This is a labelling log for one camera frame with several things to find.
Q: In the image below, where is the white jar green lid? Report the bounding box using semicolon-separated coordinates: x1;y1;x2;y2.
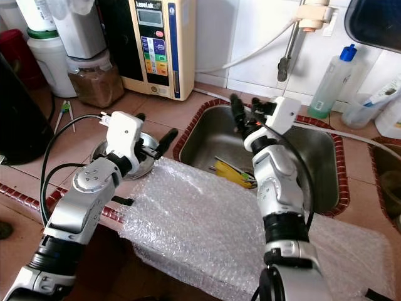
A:
27;28;76;98

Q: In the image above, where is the white ionizer supply hose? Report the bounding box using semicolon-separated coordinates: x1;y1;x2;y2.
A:
194;19;305;74

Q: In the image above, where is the jar of brown powder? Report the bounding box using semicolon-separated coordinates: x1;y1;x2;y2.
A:
68;50;125;108

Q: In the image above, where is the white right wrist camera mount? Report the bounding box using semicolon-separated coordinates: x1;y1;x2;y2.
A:
264;96;303;135

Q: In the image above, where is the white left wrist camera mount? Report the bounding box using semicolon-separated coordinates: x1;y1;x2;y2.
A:
105;111;145;157

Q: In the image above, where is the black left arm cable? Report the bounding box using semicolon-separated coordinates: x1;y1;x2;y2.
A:
39;113;110;226

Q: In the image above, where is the large steel sink basin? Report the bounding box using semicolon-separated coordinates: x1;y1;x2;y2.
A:
172;100;345;217

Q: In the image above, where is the black electric kettle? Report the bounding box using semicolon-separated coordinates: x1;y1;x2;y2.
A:
0;53;55;165

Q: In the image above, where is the steel faucet beige fitting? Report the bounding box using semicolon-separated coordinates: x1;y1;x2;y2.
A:
278;0;345;82

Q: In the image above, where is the white printed bottle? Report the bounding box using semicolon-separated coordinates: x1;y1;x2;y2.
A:
16;0;58;32

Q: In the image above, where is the black pan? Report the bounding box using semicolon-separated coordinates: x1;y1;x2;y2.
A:
345;0;401;54

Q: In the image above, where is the red canister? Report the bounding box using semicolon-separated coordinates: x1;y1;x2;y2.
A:
0;28;43;88

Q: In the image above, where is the dark green cucumber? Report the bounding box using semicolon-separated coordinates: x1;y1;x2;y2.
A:
0;221;14;240

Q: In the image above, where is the white plastic container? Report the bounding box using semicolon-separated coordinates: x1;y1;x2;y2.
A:
51;0;108;59

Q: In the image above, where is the white tongs green hinge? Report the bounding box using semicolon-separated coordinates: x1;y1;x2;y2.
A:
55;100;77;134

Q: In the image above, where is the clear bottle blue cap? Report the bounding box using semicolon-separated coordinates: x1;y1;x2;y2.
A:
307;44;358;120

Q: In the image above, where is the yellow plastic cup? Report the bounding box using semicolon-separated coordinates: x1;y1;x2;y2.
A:
215;159;256;189

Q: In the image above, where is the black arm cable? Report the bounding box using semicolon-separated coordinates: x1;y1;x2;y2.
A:
251;122;315;301
39;113;110;226

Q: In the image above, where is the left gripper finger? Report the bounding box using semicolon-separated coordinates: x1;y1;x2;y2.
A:
156;127;180;152

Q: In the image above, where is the clear bubble wrap sheet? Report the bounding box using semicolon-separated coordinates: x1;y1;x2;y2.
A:
119;157;395;301

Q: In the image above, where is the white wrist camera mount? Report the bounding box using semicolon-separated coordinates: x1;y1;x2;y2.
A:
105;111;145;157
264;96;303;135

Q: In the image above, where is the white dish soap bottle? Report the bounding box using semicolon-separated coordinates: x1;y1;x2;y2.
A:
376;100;401;140

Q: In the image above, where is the long black tape strip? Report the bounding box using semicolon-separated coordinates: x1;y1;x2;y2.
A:
367;287;395;301

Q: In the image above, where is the round steel bowl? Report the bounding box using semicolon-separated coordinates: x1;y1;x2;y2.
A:
91;132;159;181

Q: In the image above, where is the beige water ionizer machine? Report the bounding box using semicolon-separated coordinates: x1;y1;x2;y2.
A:
100;0;198;101

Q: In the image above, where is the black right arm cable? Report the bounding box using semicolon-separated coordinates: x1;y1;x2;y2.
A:
251;122;315;301

